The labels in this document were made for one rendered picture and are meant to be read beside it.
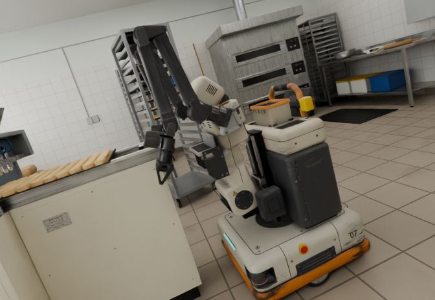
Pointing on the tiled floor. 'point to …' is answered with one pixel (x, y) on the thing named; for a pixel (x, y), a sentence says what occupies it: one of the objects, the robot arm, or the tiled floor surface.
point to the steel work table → (384, 53)
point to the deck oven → (259, 57)
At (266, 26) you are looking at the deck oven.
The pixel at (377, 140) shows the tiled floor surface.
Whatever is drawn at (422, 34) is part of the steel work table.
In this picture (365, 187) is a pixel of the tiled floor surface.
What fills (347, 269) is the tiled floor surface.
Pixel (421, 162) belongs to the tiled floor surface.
